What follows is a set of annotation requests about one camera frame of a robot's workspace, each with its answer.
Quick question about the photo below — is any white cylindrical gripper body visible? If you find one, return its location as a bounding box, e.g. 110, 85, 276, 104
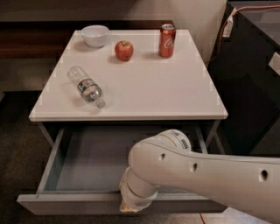
120, 167, 158, 211

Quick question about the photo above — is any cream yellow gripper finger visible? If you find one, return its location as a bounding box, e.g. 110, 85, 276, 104
118, 179, 139, 214

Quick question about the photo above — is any grey top drawer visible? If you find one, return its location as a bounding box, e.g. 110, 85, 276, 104
16, 124, 228, 216

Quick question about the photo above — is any clear plastic water bottle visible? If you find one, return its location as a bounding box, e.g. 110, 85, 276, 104
67, 66, 106, 109

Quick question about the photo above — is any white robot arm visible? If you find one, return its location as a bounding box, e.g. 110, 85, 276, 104
120, 129, 280, 224

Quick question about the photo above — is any red apple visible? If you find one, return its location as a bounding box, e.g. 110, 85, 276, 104
115, 40, 134, 61

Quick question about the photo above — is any red cola can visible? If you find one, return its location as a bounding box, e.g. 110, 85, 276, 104
158, 24, 176, 58

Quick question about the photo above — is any white bowl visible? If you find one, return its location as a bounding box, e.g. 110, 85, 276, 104
80, 25, 109, 48

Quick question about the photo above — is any black side cabinet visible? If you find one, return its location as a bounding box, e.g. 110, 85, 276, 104
208, 0, 280, 157

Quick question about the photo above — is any dark wooden bench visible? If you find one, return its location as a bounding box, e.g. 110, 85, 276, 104
0, 20, 172, 59

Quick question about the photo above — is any orange cable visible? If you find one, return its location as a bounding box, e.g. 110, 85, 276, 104
199, 3, 280, 224

